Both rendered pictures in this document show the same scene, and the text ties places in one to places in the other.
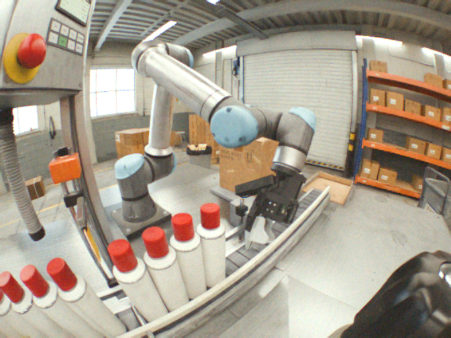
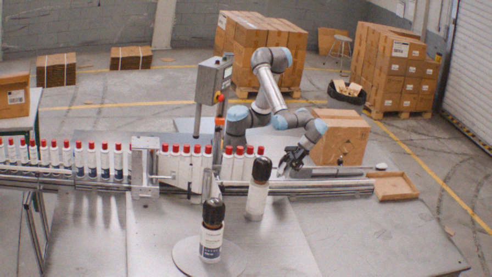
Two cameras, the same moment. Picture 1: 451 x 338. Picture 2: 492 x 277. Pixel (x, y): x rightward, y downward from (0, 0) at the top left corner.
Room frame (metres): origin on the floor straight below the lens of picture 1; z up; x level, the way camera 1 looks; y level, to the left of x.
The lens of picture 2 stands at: (-1.67, -0.92, 2.15)
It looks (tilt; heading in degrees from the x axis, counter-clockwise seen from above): 26 degrees down; 28
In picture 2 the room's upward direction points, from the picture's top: 8 degrees clockwise
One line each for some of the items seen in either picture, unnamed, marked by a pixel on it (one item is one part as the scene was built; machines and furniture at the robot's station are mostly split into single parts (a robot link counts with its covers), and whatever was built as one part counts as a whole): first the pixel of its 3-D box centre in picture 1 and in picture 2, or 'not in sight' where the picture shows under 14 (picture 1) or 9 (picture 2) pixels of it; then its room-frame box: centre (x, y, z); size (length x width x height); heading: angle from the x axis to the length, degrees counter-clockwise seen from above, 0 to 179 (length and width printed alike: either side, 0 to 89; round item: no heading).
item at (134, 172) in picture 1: (132, 174); (238, 118); (0.56, 0.35, 1.02); 0.13 x 0.12 x 0.14; 151
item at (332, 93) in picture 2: (199, 158); (345, 106); (2.89, 0.44, 0.43); 0.44 x 0.43 x 0.39; 51
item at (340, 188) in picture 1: (329, 185); (392, 184); (0.83, -0.61, 0.85); 0.30 x 0.26 x 0.04; 133
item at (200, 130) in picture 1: (215, 135); (396, 71); (4.62, 0.26, 0.57); 1.20 x 0.85 x 1.14; 143
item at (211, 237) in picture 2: not in sight; (211, 230); (-0.41, -0.15, 1.04); 0.09 x 0.09 x 0.29
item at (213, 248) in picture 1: (212, 251); (258, 166); (0.25, 0.03, 0.98); 0.05 x 0.05 x 0.20
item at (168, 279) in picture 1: (167, 277); (238, 166); (0.17, 0.10, 0.98); 0.05 x 0.05 x 0.20
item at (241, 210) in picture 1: (246, 224); not in sight; (0.43, -0.06, 0.91); 0.07 x 0.03 x 0.16; 43
